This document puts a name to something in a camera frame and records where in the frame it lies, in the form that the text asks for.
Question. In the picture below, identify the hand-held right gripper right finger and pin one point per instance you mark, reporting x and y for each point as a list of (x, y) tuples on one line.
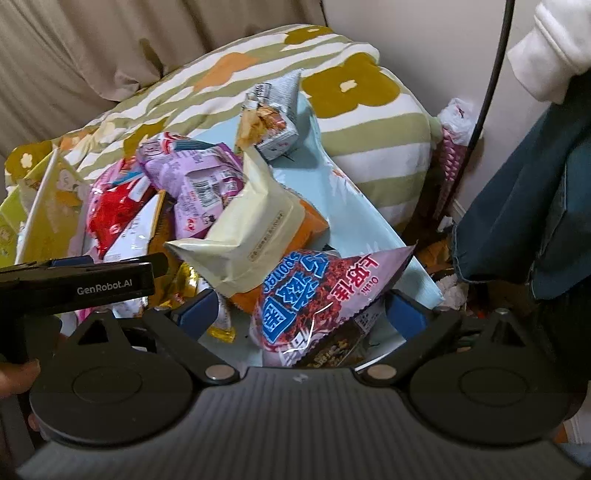
[(406, 316)]

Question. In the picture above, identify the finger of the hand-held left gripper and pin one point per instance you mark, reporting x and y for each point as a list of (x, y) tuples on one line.
[(159, 265)]

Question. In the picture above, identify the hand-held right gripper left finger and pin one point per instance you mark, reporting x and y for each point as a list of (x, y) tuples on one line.
[(198, 309)]

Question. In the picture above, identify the cream snack packet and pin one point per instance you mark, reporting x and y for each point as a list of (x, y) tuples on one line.
[(240, 230)]

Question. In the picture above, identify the pink snack packet blue label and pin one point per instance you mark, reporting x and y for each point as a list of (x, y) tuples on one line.
[(318, 295)]

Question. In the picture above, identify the yellow green storage box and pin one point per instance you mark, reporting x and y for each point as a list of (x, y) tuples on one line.
[(46, 198)]

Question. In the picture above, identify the purple snack packet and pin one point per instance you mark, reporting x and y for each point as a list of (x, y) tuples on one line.
[(198, 175)]

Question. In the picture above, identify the grey white snack packet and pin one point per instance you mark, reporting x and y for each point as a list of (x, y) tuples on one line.
[(277, 124)]

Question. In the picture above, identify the person's left hand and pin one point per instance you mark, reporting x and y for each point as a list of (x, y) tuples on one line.
[(16, 378)]

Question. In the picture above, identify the gold snack packet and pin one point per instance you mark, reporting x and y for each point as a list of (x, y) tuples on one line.
[(187, 277)]

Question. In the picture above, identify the yellow wrapped candy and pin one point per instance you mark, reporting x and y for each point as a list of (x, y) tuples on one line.
[(221, 333)]

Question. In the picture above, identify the white red snack packet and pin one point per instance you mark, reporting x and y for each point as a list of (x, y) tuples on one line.
[(134, 235)]

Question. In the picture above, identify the dark brown snack packet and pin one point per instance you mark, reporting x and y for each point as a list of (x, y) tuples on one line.
[(332, 353)]

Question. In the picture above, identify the pink patterned bag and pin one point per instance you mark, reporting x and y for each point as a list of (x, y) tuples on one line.
[(450, 161)]

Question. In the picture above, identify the green striped floral blanket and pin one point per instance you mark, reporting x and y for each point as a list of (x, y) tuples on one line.
[(360, 152)]

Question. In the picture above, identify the white plastic bag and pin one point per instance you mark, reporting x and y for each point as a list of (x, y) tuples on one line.
[(457, 120)]

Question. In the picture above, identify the beige curtain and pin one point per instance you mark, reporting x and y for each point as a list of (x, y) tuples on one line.
[(92, 55)]

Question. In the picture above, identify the white sweatshirt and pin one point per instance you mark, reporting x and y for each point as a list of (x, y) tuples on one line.
[(554, 46)]

